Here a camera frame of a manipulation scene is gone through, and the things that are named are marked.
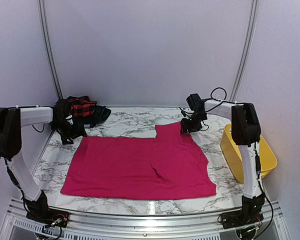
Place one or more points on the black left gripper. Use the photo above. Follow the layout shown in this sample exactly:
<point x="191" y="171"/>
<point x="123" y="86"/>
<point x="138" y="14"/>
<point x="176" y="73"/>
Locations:
<point x="77" y="132"/>

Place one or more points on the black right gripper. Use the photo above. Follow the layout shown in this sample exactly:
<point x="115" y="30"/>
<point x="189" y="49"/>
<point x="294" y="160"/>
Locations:
<point x="184" y="127"/>

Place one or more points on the red black plaid shirt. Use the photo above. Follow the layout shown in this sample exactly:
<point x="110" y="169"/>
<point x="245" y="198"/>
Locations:
<point x="79" y="107"/>

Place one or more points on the pink garment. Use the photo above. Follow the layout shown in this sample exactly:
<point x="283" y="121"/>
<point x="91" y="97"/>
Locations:
<point x="169" y="166"/>

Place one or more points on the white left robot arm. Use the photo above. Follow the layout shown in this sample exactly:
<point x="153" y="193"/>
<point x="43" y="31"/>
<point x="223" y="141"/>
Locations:
<point x="12" y="121"/>

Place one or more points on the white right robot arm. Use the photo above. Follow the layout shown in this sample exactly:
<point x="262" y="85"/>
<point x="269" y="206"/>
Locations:
<point x="246" y="134"/>

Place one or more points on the yellow laundry basket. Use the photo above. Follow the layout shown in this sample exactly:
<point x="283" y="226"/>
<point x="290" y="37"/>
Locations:
<point x="234" y="160"/>

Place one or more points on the dark green plaid garment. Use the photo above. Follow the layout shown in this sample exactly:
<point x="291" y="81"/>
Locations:
<point x="99" y="116"/>

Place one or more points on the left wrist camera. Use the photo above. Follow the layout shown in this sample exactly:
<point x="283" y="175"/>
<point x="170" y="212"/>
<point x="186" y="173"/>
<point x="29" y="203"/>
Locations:
<point x="69" y="119"/>

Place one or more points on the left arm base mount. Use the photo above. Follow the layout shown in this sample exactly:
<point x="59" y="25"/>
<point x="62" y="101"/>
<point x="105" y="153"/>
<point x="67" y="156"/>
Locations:
<point x="54" y="217"/>

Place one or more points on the aluminium front rail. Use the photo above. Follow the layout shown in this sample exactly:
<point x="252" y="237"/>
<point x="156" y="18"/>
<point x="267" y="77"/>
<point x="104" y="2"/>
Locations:
<point x="99" y="226"/>

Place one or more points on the right corner wall post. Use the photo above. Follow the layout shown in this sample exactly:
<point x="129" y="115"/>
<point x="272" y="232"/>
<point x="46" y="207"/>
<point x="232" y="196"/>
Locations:
<point x="246" y="49"/>

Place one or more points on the corner wall post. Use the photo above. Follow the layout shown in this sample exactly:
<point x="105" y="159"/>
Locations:
<point x="48" y="48"/>
<point x="246" y="49"/>

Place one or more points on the left corner wall post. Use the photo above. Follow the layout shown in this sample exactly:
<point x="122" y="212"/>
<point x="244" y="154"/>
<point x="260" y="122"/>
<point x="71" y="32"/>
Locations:
<point x="48" y="48"/>

